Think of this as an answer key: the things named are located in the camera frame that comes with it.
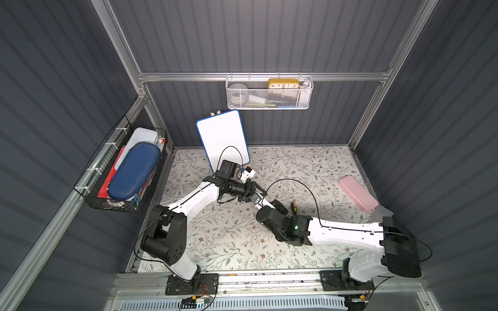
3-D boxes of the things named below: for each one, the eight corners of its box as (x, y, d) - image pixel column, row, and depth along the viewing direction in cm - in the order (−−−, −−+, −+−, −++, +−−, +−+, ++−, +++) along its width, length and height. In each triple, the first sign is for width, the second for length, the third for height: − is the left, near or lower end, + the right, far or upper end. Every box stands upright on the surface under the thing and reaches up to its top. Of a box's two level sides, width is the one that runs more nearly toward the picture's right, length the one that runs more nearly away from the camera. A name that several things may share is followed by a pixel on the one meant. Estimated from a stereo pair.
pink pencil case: (364, 214, 94) (366, 211, 92) (335, 181, 106) (337, 178, 104) (378, 206, 96) (381, 204, 94) (349, 176, 109) (351, 173, 106)
